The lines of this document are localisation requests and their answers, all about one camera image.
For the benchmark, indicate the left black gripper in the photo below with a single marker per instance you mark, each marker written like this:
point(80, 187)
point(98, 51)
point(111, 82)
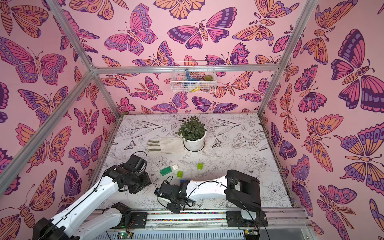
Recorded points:
point(147, 182)

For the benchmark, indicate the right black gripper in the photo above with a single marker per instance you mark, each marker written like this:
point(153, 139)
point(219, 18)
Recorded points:
point(169, 195)

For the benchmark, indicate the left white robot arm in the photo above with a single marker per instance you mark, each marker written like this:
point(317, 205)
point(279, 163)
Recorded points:
point(72, 224)

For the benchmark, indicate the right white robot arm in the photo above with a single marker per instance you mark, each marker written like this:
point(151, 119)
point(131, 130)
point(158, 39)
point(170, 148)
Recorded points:
point(237, 188)

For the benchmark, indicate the lime lego brick centre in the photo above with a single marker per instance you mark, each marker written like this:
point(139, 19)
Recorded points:
point(180, 174)

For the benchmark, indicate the lime lego brick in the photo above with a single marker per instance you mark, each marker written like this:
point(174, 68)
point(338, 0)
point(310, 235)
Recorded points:
point(200, 166)
point(180, 174)

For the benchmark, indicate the dark green lego brick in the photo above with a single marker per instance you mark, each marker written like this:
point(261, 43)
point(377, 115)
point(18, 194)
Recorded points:
point(166, 171)

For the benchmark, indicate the white lego brick upper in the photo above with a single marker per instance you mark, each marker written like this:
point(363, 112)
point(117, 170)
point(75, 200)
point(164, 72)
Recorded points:
point(175, 167)

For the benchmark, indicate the lime lego brick right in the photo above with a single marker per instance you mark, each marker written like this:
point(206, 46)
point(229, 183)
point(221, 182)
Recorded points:
point(200, 166)

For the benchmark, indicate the beige gardening glove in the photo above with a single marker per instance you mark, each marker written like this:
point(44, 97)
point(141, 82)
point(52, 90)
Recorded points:
point(166, 145)

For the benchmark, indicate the potted green plant white pot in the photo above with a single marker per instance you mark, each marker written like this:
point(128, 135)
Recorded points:
point(193, 133)

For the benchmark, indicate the blue toy in basket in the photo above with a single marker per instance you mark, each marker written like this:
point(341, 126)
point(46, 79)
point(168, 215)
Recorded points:
point(190, 80)

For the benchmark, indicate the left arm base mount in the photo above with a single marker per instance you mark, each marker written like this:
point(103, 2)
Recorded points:
point(126, 218)

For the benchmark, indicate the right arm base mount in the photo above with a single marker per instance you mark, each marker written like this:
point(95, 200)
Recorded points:
point(243, 219)

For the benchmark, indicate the white wire basket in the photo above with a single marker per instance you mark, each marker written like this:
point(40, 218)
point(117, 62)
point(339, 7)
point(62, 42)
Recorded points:
point(193, 77)

